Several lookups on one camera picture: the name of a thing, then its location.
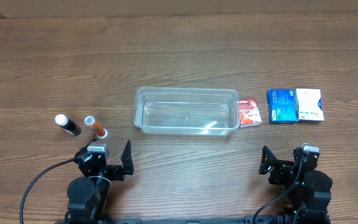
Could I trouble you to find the blue VapoDrops box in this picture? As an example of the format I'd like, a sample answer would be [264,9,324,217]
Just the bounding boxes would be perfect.
[267,89,298,124]

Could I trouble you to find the white medicine box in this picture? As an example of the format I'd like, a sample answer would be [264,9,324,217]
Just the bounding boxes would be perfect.
[295,88,324,122]

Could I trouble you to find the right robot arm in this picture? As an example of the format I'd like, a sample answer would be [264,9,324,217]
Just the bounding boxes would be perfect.
[252,143,333,223]

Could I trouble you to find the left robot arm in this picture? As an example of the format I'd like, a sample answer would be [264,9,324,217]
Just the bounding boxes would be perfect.
[65,139,134,223]

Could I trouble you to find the clear plastic container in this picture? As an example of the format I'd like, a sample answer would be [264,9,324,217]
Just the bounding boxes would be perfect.
[134,86,240,136]

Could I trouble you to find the orange vitamin tube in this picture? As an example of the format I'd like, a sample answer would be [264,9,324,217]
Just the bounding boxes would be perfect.
[84,115,108,139]

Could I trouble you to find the red Panadol box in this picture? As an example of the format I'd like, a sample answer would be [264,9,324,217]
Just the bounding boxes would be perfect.
[239,98,262,128]

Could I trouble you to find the dark bottle white cap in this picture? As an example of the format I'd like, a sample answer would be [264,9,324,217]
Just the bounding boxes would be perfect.
[55,114,81,136]

